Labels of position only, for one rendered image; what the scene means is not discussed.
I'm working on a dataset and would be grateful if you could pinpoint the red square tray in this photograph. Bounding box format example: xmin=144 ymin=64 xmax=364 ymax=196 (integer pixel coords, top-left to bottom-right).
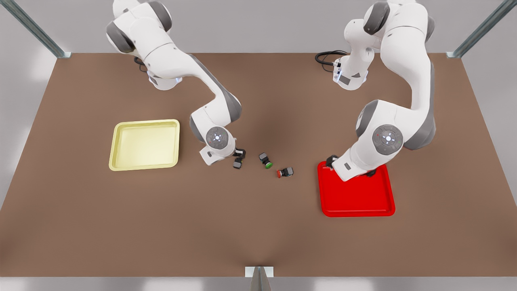
xmin=317 ymin=161 xmax=396 ymax=217

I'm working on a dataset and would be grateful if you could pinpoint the pale yellow square tray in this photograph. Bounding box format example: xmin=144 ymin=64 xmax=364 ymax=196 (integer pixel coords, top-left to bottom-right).
xmin=109 ymin=119 xmax=181 ymax=171

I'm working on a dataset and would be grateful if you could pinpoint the silver frame post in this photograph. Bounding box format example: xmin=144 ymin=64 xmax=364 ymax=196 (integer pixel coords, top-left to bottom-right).
xmin=0 ymin=0 xmax=71 ymax=59
xmin=446 ymin=0 xmax=517 ymax=59
xmin=245 ymin=266 xmax=274 ymax=291

